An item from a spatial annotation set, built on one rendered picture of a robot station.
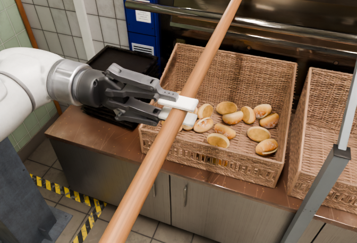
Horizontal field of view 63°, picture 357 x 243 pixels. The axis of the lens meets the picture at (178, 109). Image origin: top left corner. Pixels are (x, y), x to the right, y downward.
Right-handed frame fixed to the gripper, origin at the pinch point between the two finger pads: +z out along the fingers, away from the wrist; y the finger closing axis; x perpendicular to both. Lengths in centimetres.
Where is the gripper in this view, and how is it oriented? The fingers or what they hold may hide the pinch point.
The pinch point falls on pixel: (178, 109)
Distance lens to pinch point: 55.4
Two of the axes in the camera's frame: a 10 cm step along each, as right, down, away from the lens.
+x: -3.4, 6.4, -6.9
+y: 0.0, 7.3, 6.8
